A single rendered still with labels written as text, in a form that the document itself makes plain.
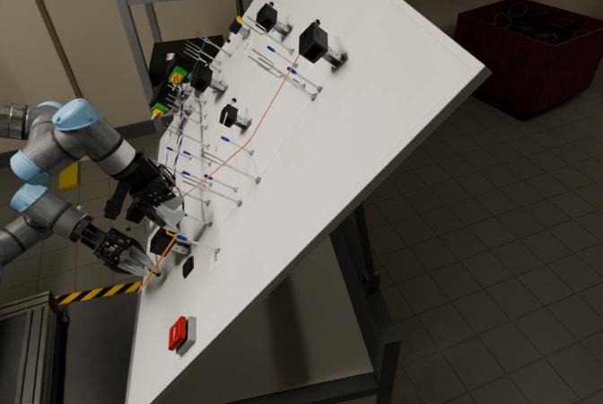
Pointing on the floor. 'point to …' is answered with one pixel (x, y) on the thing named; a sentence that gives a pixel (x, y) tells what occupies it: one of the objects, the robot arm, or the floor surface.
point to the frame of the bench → (336, 389)
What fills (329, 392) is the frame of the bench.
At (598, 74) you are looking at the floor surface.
